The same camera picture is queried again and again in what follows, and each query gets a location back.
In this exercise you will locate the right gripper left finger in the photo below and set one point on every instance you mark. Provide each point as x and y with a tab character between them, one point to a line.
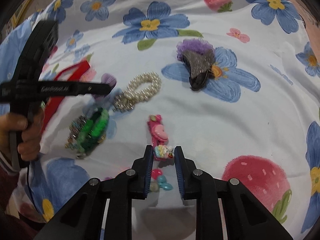
132	184

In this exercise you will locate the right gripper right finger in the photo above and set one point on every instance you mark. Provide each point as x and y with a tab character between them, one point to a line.
196	184

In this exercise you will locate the pink cartoon hair clip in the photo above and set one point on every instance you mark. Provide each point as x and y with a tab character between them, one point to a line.
159	138

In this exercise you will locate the left hand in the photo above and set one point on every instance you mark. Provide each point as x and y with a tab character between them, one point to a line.
31	137

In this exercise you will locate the red tray box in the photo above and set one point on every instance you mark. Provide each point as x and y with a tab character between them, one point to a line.
64	88

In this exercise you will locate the red white sleeve cuff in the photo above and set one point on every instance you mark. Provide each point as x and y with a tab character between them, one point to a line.
7	171

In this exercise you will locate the floral white bedsheet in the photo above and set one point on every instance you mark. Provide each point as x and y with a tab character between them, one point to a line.
256	119

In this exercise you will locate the glitter grey claw clip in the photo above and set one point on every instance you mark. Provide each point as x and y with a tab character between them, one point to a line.
199	66

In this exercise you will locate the purple flower scrunchie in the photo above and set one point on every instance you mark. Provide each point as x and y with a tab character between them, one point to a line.
197	45

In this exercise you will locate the pearl bracelet gold charm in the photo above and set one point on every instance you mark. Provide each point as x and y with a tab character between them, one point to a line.
140	89

